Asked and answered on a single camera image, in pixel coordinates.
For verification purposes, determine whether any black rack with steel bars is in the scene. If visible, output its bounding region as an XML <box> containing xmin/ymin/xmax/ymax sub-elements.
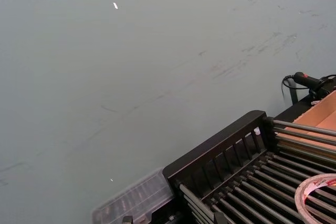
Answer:
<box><xmin>162</xmin><ymin>110</ymin><xmax>336</xmax><ymax>224</ymax></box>

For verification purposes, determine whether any black corded tool red switch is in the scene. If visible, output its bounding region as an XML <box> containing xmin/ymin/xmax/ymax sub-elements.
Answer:
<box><xmin>281</xmin><ymin>71</ymin><xmax>336</xmax><ymax>104</ymax></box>

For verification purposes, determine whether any white tape roll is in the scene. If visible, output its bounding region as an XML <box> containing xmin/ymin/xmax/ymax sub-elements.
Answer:
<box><xmin>293</xmin><ymin>173</ymin><xmax>336</xmax><ymax>224</ymax></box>

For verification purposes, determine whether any clear plastic case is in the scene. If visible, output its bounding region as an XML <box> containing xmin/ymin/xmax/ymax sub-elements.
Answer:
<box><xmin>91</xmin><ymin>167</ymin><xmax>175</xmax><ymax>224</ymax></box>

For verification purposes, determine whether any shallow brown cardboard tray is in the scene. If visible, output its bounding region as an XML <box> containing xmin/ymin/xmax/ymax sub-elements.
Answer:
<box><xmin>285</xmin><ymin>93</ymin><xmax>336</xmax><ymax>154</ymax></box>

